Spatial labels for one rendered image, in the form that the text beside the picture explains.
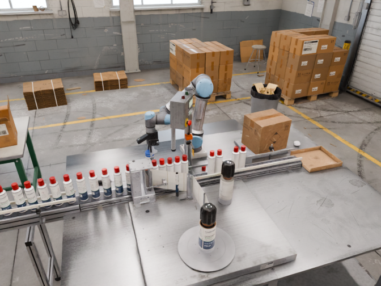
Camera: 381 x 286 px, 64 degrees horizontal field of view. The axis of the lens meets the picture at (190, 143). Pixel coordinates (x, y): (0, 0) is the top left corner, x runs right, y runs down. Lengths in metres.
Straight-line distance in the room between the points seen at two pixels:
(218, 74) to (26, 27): 3.89
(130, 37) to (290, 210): 5.82
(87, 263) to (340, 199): 1.65
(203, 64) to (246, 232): 3.93
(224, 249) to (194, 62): 4.00
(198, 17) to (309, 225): 6.25
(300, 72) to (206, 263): 4.44
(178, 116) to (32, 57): 5.63
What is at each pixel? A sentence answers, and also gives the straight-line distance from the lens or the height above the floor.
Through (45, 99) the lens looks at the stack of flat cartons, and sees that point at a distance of 5.81.
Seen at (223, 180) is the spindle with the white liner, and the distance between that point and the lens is 1.87.
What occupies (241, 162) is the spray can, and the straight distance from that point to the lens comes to 2.23.
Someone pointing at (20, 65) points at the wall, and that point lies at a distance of 7.33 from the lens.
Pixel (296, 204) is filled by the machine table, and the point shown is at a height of 0.83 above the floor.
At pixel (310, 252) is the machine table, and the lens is 1.90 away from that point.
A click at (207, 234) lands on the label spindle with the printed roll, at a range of 1.59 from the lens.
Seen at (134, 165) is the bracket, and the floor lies 1.14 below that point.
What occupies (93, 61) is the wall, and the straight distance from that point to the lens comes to 7.27.
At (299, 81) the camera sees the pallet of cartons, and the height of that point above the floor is 0.45.
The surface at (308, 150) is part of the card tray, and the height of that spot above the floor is 0.84.
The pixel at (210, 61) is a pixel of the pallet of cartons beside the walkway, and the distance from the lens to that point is 5.42.
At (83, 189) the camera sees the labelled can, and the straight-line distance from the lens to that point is 2.03.
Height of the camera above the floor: 2.20
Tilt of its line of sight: 31 degrees down
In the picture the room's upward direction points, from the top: 1 degrees clockwise
